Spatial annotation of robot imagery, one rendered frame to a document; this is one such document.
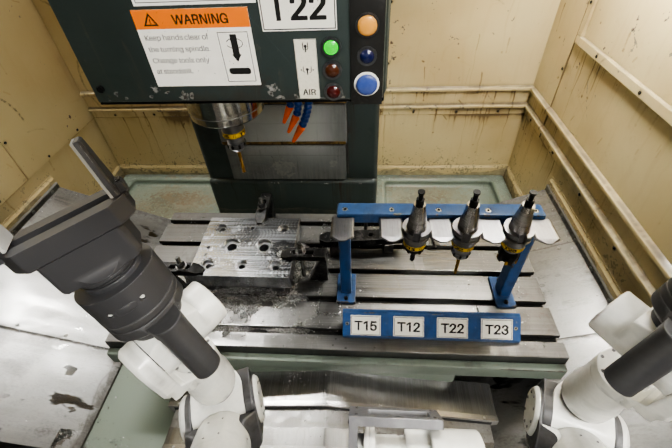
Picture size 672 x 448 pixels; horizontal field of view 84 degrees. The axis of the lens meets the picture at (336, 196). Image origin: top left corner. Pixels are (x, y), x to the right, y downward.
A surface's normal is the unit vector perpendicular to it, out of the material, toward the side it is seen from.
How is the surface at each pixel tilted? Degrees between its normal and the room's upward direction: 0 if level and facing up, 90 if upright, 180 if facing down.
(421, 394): 7
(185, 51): 90
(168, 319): 16
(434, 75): 90
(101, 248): 77
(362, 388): 7
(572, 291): 24
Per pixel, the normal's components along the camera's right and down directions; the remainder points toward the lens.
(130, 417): -0.04, -0.75
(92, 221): 0.46, 0.39
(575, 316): -0.44, -0.69
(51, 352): 0.37, -0.68
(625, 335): -0.84, 0.15
